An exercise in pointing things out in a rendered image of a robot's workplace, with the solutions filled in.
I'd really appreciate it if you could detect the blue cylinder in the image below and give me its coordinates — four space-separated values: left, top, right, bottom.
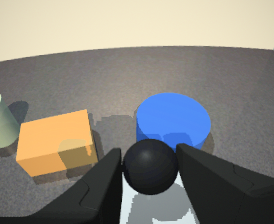
136 92 210 153

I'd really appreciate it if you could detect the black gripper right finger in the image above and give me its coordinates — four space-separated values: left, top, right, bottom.
176 143 274 224

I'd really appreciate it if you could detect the orange block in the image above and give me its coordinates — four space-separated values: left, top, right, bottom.
16 109 98 177

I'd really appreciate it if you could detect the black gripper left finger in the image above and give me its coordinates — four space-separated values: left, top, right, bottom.
0 148 124 224

